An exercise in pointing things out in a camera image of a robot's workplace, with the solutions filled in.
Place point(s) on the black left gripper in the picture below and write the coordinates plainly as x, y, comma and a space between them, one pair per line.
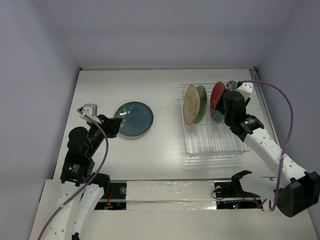
111, 125

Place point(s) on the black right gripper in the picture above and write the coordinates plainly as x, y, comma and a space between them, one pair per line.
222, 107

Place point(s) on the red plate with teal flower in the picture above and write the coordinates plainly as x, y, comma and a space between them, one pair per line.
216, 102

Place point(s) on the dark teal plate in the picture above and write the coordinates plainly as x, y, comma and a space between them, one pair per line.
137, 118

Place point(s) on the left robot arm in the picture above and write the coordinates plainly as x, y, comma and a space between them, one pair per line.
80, 187

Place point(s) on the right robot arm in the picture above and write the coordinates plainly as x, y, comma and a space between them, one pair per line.
295, 189

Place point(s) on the white blue patterned plate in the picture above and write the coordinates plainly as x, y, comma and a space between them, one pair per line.
231, 85

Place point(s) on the green plate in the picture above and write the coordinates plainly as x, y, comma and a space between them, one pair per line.
202, 92

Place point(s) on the beige floral plate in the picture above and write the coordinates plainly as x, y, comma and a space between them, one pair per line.
191, 104

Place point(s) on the white foam block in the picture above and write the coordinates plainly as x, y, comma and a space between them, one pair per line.
170, 195

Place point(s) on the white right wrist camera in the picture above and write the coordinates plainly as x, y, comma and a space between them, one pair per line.
246, 89

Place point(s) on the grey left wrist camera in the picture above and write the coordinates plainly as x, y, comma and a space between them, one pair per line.
89, 109

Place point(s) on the white wire dish rack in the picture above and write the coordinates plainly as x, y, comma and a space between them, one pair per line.
208, 141

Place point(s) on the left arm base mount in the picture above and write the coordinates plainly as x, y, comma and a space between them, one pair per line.
115, 199

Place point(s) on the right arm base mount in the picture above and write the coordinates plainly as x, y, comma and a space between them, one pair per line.
229, 195

